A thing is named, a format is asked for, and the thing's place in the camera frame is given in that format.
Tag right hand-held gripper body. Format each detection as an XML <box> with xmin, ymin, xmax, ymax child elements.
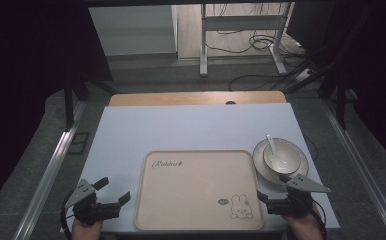
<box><xmin>265</xmin><ymin>173</ymin><xmax>332</xmax><ymax>219</ymax></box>

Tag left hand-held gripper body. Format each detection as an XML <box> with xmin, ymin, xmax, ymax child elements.
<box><xmin>64</xmin><ymin>179</ymin><xmax>122</xmax><ymax>225</ymax></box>

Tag person's left hand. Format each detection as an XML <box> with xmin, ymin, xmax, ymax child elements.
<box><xmin>70</xmin><ymin>218</ymin><xmax>104</xmax><ymax>240</ymax></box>

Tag person's right hand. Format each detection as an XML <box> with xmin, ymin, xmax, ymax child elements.
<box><xmin>281</xmin><ymin>203</ymin><xmax>326</xmax><ymax>240</ymax></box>

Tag white plate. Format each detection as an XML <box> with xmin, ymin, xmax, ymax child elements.
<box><xmin>252</xmin><ymin>137</ymin><xmax>310</xmax><ymax>187</ymax></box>

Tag white bowl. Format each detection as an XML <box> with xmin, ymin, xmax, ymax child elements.
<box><xmin>262</xmin><ymin>138</ymin><xmax>302</xmax><ymax>175</ymax></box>

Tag black floor socket plate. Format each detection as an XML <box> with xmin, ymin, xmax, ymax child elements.
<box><xmin>66</xmin><ymin>131</ymin><xmax>91</xmax><ymax>156</ymax></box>

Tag beige tray with rabbit print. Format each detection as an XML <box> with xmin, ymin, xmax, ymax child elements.
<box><xmin>134</xmin><ymin>149</ymin><xmax>266</xmax><ymax>232</ymax></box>

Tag black metal stand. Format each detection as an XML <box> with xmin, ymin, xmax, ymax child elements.
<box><xmin>282</xmin><ymin>59</ymin><xmax>349</xmax><ymax>131</ymax></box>
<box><xmin>62</xmin><ymin>78</ymin><xmax>119</xmax><ymax>132</ymax></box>

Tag white board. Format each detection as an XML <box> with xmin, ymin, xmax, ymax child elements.
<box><xmin>60</xmin><ymin>102</ymin><xmax>341</xmax><ymax>233</ymax></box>

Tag white power strip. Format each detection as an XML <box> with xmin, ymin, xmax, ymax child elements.
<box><xmin>293</xmin><ymin>67</ymin><xmax>313</xmax><ymax>83</ymax></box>

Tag wooden table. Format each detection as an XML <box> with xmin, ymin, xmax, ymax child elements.
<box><xmin>108</xmin><ymin>90</ymin><xmax>288</xmax><ymax>108</ymax></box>

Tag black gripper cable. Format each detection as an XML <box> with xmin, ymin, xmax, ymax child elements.
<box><xmin>59</xmin><ymin>191</ymin><xmax>79</xmax><ymax>240</ymax></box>
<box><xmin>310</xmin><ymin>198</ymin><xmax>328</xmax><ymax>240</ymax></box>

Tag silver metal rail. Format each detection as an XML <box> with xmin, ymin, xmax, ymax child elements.
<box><xmin>320</xmin><ymin>98</ymin><xmax>386</xmax><ymax>240</ymax></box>
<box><xmin>11</xmin><ymin>99</ymin><xmax>89</xmax><ymax>240</ymax></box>

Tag black floor cables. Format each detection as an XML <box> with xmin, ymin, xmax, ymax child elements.
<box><xmin>204</xmin><ymin>3</ymin><xmax>315</xmax><ymax>93</ymax></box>

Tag white metal desk frame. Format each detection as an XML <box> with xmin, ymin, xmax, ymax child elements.
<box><xmin>198</xmin><ymin>2</ymin><xmax>296</xmax><ymax>77</ymax></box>

